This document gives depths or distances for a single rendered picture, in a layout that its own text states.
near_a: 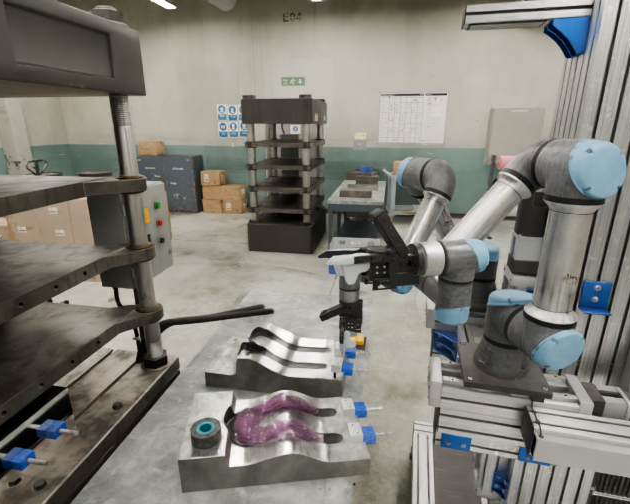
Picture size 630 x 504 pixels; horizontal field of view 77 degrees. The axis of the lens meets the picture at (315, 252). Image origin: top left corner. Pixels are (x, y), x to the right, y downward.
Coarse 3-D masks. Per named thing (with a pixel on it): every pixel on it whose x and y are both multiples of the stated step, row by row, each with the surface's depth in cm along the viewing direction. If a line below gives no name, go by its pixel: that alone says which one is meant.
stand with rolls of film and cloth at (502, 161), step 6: (492, 156) 601; (504, 156) 599; (510, 156) 599; (492, 162) 602; (498, 162) 604; (504, 162) 596; (492, 168) 605; (498, 168) 607; (492, 174) 608; (492, 180) 611; (516, 210) 620
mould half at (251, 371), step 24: (288, 336) 159; (216, 360) 150; (240, 360) 139; (264, 360) 140; (312, 360) 146; (216, 384) 144; (240, 384) 142; (264, 384) 140; (288, 384) 138; (312, 384) 136; (336, 384) 135
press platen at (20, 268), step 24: (0, 240) 151; (0, 264) 126; (24, 264) 126; (48, 264) 126; (72, 264) 126; (96, 264) 130; (120, 264) 137; (0, 288) 107; (24, 288) 107; (48, 288) 112; (0, 312) 98
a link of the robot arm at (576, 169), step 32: (544, 160) 88; (576, 160) 80; (608, 160) 80; (544, 192) 90; (576, 192) 83; (608, 192) 81; (576, 224) 86; (544, 256) 92; (576, 256) 88; (544, 288) 93; (576, 288) 91; (512, 320) 103; (544, 320) 93; (576, 320) 93; (544, 352) 92; (576, 352) 94
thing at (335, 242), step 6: (336, 240) 498; (342, 240) 497; (348, 240) 496; (354, 240) 495; (360, 240) 494; (366, 240) 492; (372, 240) 491; (378, 240) 490; (330, 246) 463; (336, 246) 462; (342, 246) 459; (348, 246) 459; (354, 246) 497; (360, 246) 496
